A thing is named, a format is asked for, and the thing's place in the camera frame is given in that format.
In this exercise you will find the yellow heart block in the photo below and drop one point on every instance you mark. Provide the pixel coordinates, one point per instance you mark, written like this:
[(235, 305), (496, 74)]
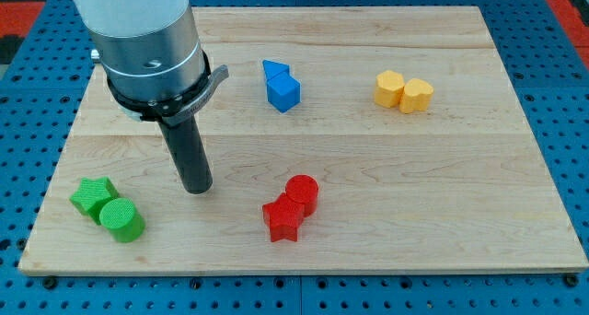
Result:
[(417, 95)]

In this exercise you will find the green star block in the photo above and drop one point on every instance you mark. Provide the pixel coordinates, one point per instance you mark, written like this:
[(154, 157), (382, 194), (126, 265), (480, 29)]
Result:
[(91, 196)]

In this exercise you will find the blue triangle block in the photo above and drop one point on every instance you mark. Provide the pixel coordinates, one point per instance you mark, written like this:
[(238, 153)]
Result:
[(272, 69)]

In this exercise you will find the red star block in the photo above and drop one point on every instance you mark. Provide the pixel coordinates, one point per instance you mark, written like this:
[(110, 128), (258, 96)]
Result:
[(283, 217)]

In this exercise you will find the wooden board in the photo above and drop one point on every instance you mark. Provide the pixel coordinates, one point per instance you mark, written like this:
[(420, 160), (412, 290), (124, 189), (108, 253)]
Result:
[(461, 188)]

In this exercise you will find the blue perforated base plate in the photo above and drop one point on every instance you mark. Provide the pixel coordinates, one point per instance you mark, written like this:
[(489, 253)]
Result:
[(43, 87)]

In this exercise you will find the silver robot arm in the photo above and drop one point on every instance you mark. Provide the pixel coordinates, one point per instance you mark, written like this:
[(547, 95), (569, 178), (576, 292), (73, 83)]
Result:
[(152, 55)]

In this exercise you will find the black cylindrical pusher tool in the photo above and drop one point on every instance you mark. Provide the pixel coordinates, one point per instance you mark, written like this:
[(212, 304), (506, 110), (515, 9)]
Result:
[(185, 146)]

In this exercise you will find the yellow hexagon block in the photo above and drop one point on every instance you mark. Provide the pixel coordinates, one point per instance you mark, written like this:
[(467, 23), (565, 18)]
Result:
[(389, 86)]

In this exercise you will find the green cylinder block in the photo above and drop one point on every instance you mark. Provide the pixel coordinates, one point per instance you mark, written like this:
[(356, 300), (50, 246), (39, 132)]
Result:
[(122, 220)]

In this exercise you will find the blue cube block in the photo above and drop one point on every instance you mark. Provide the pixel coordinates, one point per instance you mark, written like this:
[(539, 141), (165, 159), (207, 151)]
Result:
[(283, 92)]

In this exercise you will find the red cylinder block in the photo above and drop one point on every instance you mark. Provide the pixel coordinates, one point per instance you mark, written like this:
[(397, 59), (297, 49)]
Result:
[(303, 189)]

